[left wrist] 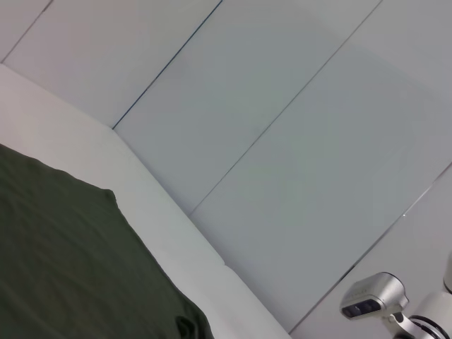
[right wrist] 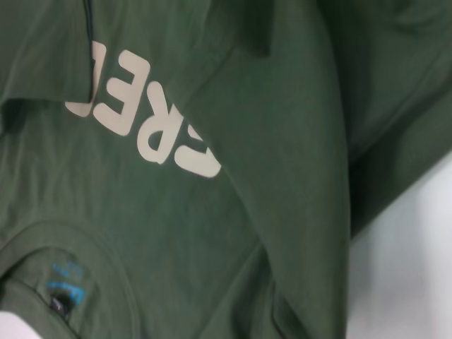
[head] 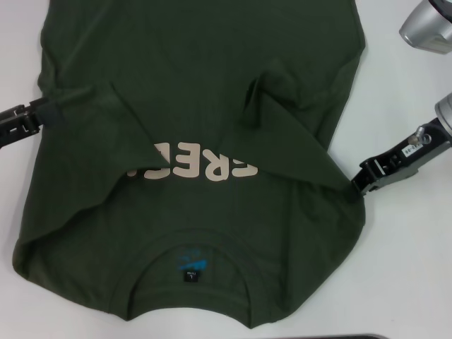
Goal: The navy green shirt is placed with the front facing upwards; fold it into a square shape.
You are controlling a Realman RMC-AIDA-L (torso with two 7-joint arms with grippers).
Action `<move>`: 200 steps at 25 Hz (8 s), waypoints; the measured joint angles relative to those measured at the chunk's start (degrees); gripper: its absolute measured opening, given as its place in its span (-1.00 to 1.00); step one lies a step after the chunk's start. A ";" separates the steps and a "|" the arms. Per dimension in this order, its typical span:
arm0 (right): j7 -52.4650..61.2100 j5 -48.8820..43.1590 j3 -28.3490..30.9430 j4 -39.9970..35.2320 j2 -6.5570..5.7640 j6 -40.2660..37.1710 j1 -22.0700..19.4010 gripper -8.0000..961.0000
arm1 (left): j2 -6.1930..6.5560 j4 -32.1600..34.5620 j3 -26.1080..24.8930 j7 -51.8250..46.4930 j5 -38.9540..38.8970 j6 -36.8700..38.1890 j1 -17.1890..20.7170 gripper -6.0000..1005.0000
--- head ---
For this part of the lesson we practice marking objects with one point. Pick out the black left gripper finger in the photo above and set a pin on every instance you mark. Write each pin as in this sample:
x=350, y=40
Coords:
x=51, y=113
x=21, y=130

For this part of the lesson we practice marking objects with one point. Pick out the dark green FREE t-shirt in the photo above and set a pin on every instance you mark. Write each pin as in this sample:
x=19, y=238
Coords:
x=194, y=70

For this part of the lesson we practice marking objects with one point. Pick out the dark flat strip grey rim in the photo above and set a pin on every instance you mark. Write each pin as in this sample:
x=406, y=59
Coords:
x=353, y=336

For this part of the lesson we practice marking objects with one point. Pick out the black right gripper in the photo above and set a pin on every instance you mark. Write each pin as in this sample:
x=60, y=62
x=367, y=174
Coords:
x=420, y=159

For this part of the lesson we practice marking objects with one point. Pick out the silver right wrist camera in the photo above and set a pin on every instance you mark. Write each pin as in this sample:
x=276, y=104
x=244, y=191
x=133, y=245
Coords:
x=427, y=24

